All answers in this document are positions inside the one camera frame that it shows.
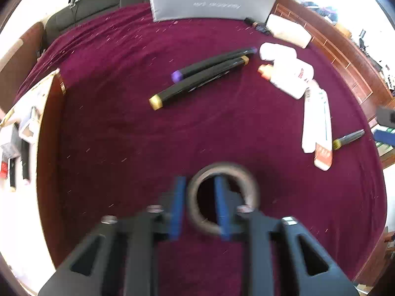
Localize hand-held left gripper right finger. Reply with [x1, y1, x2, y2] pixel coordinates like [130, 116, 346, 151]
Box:
[214, 176, 360, 296]

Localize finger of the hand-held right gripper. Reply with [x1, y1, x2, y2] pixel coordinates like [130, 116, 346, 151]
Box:
[372, 106, 395, 147]

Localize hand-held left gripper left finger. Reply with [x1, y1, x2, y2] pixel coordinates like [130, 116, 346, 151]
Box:
[37, 176, 189, 296]

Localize brown tape roll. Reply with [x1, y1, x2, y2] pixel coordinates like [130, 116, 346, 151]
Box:
[186, 161, 261, 236]

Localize black marker olive caps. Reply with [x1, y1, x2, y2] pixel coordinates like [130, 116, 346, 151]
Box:
[332, 129, 365, 151]

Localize orange white ointment box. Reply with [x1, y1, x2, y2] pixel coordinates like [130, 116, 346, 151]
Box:
[302, 85, 334, 171]

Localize white bottle red label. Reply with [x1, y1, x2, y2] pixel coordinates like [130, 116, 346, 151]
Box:
[273, 58, 315, 84]

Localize white bottle orange cap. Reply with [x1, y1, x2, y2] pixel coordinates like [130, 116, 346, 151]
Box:
[257, 64, 306, 100]

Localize black marker gold caps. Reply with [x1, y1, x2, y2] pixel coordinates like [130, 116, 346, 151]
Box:
[149, 55, 250, 111]

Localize black marker purple caps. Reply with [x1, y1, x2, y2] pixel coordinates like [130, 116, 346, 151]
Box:
[171, 47, 258, 83]

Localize gold-rimmed cardboard box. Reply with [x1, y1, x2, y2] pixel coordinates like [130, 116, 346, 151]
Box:
[0, 68, 67, 269]

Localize black marker white lettering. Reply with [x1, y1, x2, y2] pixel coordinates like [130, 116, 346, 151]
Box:
[20, 138, 32, 186]

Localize blue white medicine box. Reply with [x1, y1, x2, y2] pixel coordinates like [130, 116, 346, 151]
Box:
[19, 106, 42, 144]

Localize long grey box red end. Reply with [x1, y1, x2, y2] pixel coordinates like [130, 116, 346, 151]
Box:
[0, 123, 20, 192]

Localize maroon velvet cloth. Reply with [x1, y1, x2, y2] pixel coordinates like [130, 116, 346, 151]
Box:
[15, 1, 388, 287]

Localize wooden cabinet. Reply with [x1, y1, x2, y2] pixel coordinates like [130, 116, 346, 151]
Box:
[257, 0, 395, 173]

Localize plain white bottle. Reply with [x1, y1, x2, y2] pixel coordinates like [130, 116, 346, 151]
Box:
[258, 42, 297, 63]

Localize white cardboard box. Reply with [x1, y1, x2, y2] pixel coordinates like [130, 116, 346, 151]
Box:
[265, 14, 312, 49]

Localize small black box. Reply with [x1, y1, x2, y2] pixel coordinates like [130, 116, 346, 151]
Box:
[244, 17, 272, 34]

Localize brown padded cushion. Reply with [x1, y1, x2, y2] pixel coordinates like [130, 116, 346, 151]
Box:
[0, 21, 47, 111]

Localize black padded cushion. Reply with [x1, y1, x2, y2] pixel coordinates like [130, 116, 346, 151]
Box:
[46, 0, 152, 45]

